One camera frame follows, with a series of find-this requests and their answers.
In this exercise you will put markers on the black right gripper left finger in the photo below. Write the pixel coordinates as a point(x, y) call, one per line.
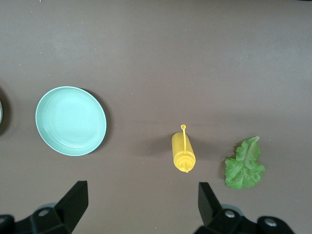
point(73, 202)

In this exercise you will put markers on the beige round plate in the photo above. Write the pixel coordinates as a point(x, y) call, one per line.
point(0, 111)

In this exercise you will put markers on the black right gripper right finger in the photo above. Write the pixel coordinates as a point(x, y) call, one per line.
point(209, 207)

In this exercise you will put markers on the yellow mustard squeeze bottle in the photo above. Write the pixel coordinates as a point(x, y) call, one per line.
point(181, 148)

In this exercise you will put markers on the mint green round plate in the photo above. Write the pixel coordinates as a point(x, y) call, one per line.
point(70, 120)

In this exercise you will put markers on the green lettuce leaf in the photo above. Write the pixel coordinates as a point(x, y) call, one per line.
point(243, 168)

